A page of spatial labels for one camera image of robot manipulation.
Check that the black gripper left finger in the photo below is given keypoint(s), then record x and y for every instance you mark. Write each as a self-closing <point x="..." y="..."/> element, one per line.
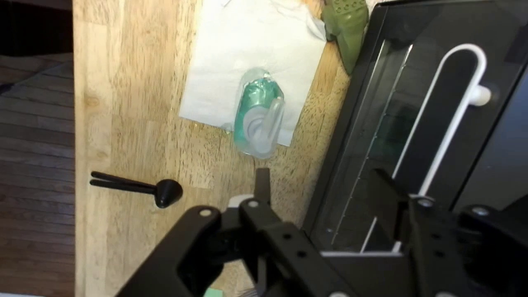
<point x="263" y="186"/>

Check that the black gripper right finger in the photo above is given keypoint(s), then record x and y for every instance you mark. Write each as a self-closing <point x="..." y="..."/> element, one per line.
<point x="397" y="186"/>

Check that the black toaster oven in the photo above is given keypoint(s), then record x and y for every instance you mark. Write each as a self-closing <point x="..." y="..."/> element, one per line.
<point x="496" y="153"/>

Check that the small blue green block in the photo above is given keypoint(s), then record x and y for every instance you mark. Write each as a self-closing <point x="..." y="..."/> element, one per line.
<point x="212" y="292"/>

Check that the small white paper napkin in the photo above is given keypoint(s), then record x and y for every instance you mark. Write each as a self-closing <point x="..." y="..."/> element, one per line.
<point x="220" y="66"/>

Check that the green frog figurine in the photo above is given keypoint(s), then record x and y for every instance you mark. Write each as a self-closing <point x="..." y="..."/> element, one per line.
<point x="347" y="26"/>

